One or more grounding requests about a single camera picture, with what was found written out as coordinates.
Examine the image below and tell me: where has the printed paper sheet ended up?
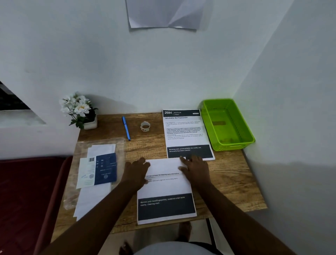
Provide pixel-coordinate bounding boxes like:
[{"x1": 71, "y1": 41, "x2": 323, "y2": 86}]
[
  {"x1": 162, "y1": 109, "x2": 216, "y2": 161},
  {"x1": 136, "y1": 157, "x2": 197, "y2": 225}
]

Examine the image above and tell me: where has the person's right foot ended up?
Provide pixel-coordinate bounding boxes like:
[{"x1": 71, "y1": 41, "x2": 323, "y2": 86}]
[{"x1": 175, "y1": 221, "x2": 192, "y2": 243}]

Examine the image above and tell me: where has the person's left foot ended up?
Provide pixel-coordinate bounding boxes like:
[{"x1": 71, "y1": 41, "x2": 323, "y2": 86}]
[{"x1": 118, "y1": 241, "x2": 134, "y2": 255}]

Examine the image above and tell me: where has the black table leg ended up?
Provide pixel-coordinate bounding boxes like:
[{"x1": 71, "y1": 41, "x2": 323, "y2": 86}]
[{"x1": 205, "y1": 218, "x2": 218, "y2": 250}]

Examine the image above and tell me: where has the person's foot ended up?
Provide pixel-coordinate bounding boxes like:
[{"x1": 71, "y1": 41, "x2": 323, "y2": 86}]
[
  {"x1": 118, "y1": 241, "x2": 134, "y2": 255},
  {"x1": 175, "y1": 221, "x2": 192, "y2": 243}
]

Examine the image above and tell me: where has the dark red mattress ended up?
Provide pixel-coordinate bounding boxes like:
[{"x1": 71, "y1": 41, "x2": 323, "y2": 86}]
[{"x1": 0, "y1": 156, "x2": 74, "y2": 255}]

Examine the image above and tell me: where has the potted white flower plant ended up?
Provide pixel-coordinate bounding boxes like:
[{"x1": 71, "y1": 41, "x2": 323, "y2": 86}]
[{"x1": 59, "y1": 92, "x2": 99, "y2": 130}]

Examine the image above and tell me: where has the green plastic tray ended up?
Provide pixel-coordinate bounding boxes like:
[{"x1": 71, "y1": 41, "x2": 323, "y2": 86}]
[{"x1": 200, "y1": 98, "x2": 255, "y2": 152}]

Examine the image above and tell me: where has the person's right hand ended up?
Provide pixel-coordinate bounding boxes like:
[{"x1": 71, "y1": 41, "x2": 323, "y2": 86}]
[{"x1": 179, "y1": 155, "x2": 212, "y2": 192}]

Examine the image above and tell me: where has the blue and white label card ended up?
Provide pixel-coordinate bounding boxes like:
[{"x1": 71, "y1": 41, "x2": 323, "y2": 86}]
[{"x1": 76, "y1": 153, "x2": 118, "y2": 189}]

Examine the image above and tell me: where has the person's grey shirt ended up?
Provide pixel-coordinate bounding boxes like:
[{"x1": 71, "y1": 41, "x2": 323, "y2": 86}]
[{"x1": 132, "y1": 241, "x2": 216, "y2": 255}]

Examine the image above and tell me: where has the person's left forearm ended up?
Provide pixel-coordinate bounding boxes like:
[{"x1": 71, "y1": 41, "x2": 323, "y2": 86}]
[{"x1": 39, "y1": 181, "x2": 147, "y2": 255}]

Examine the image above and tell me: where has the white paper sheet on wall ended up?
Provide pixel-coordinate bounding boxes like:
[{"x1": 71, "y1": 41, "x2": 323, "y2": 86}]
[{"x1": 125, "y1": 0, "x2": 213, "y2": 31}]

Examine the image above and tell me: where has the stack of white envelopes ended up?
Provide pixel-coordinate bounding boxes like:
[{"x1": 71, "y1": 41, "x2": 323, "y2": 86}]
[{"x1": 73, "y1": 144, "x2": 117, "y2": 222}]

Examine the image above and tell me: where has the person's right forearm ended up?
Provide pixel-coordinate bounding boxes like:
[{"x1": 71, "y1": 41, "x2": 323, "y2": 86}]
[{"x1": 195, "y1": 184, "x2": 297, "y2": 255}]

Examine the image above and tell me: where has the dark window with grille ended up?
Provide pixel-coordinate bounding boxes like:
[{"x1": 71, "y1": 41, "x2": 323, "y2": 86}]
[{"x1": 0, "y1": 81, "x2": 31, "y2": 111}]

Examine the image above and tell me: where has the person's left hand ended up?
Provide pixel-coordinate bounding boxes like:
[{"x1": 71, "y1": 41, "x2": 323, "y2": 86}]
[{"x1": 120, "y1": 157, "x2": 152, "y2": 192}]

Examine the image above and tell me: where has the clear plastic bag with card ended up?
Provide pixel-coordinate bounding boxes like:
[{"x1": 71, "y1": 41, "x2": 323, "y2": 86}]
[{"x1": 63, "y1": 137, "x2": 126, "y2": 211}]

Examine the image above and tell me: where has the blue pen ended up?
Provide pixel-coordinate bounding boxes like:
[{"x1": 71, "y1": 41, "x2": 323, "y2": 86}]
[{"x1": 121, "y1": 116, "x2": 131, "y2": 141}]

